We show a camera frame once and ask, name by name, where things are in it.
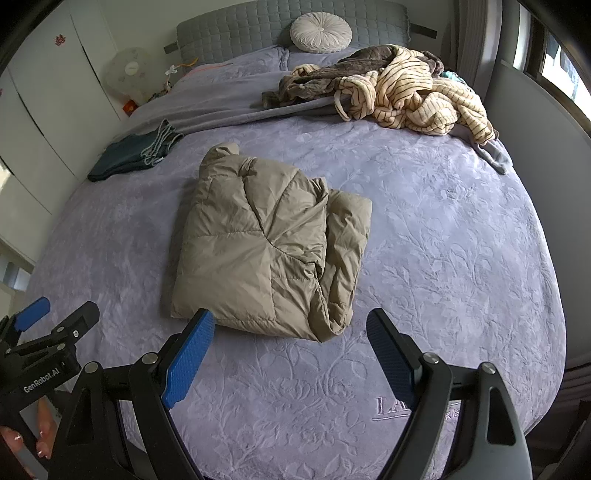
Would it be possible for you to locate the grey garment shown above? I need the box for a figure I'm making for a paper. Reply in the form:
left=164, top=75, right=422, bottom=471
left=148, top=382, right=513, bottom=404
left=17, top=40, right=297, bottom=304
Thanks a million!
left=455, top=127, right=513, bottom=175

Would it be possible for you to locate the grey quilted headboard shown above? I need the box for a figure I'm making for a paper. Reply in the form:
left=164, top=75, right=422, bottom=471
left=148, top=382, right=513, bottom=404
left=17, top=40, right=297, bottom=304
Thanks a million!
left=176, top=0, right=411, bottom=66

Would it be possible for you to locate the dark teal folded garment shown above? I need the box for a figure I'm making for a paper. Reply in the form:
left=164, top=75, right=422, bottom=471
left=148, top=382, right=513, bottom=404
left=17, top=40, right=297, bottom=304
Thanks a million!
left=88, top=120, right=184, bottom=182

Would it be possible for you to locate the person's left hand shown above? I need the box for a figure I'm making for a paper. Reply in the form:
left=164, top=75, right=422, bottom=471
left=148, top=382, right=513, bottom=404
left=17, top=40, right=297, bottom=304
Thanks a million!
left=0, top=399, right=59, bottom=463

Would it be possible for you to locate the cream striped fleece robe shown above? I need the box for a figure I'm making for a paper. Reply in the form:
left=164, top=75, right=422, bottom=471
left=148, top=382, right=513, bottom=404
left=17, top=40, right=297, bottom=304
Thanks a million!
left=291, top=46, right=498, bottom=146

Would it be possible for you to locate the round white cushion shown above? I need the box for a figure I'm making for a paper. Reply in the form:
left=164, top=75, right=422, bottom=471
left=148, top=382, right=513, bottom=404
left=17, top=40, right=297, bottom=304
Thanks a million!
left=290, top=12, right=353, bottom=53

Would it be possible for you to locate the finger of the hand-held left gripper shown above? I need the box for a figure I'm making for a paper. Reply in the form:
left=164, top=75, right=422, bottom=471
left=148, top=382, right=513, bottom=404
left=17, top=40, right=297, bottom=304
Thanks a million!
left=48, top=301, right=100, bottom=348
left=0, top=296, right=51, bottom=334

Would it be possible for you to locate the window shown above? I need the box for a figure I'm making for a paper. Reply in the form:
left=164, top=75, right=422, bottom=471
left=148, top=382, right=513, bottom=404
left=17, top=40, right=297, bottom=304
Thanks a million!
left=512, top=0, right=591, bottom=123

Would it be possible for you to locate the white electric fan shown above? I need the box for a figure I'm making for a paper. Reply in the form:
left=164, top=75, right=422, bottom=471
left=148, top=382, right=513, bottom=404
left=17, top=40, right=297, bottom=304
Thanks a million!
left=104, top=47, right=155, bottom=103

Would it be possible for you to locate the plain lilac bed sheet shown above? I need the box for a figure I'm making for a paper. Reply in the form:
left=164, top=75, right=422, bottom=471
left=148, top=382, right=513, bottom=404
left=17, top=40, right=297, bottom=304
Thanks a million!
left=131, top=44, right=342, bottom=139

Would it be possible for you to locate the brown fuzzy garment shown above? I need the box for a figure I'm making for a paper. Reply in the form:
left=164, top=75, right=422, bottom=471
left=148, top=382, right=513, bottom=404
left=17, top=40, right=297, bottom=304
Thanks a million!
left=261, top=45, right=446, bottom=112

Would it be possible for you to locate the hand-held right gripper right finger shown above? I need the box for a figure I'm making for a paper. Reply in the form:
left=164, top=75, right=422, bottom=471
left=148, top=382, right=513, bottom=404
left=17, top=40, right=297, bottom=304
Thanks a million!
left=366, top=308, right=534, bottom=480

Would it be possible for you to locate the beige puffer jacket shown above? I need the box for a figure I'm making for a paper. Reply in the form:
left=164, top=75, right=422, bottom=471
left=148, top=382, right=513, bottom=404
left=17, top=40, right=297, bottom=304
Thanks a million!
left=161, top=143, right=373, bottom=343

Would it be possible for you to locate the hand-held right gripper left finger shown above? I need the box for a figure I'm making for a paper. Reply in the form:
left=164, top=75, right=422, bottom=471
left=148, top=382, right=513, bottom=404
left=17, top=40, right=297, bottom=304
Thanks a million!
left=58, top=308, right=216, bottom=480

